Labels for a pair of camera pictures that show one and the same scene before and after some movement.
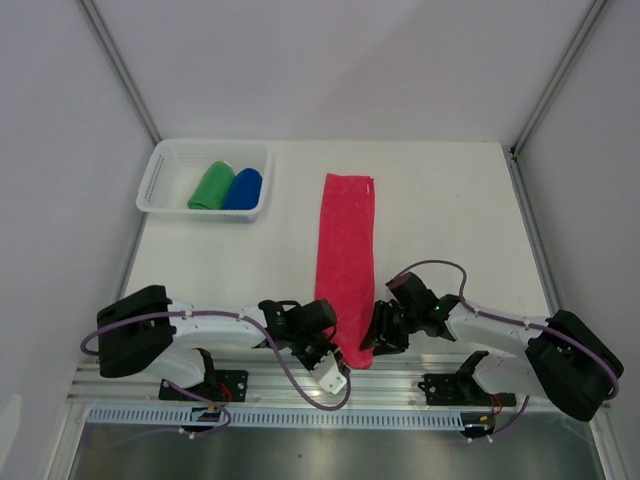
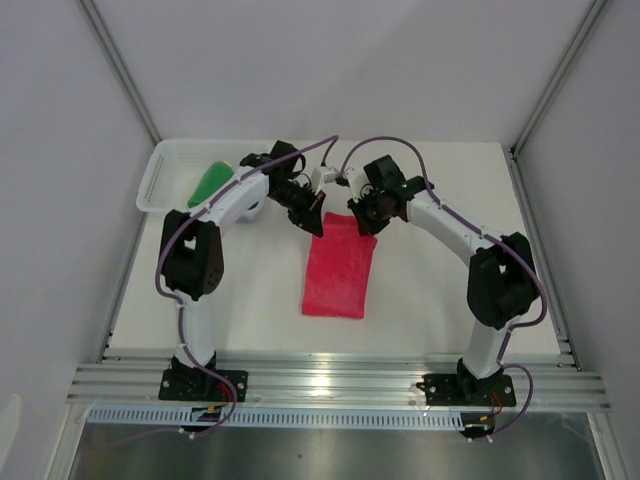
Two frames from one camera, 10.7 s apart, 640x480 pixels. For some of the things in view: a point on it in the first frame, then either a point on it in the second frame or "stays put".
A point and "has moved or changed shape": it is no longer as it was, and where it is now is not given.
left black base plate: [228, 386] stays put
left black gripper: [327, 346] → [308, 218]
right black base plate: [455, 389] stays put
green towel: [212, 186] stays put
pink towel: [346, 263] has moved or changed shape
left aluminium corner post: [110, 47] stays put
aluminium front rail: [281, 382] stays put
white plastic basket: [176, 167] stays put
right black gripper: [380, 334] → [366, 227]
